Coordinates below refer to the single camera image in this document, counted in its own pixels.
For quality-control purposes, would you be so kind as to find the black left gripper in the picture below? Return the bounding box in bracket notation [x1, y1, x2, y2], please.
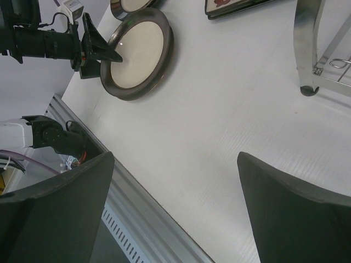
[1, 13, 123, 79]

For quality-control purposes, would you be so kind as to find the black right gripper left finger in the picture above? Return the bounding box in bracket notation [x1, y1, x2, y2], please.
[1, 152, 115, 262]

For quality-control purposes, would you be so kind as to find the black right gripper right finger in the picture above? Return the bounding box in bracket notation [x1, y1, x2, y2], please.
[237, 152, 350, 262]

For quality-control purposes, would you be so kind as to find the brown rimmed cream plate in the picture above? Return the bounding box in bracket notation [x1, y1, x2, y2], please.
[100, 8, 174, 101]

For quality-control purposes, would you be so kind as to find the striped rim round plate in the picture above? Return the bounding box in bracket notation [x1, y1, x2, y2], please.
[110, 0, 162, 21]

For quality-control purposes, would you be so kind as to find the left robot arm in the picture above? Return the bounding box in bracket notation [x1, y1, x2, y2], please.
[1, 1, 123, 157]

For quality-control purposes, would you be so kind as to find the metal dish rack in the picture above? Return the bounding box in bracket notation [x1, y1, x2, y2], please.
[292, 0, 351, 97]

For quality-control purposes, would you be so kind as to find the square floral plate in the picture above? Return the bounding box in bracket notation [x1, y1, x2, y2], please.
[205, 0, 273, 20]

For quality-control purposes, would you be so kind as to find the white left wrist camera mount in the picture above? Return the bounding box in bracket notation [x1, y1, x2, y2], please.
[57, 0, 84, 24]

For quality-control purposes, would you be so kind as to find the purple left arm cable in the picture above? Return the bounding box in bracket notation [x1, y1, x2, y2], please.
[0, 149, 61, 176]

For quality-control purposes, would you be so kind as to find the white slotted cable duct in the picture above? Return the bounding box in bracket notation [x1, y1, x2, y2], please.
[101, 204, 150, 263]

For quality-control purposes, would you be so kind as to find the aluminium mounting rail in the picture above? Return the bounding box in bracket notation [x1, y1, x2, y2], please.
[45, 93, 216, 263]

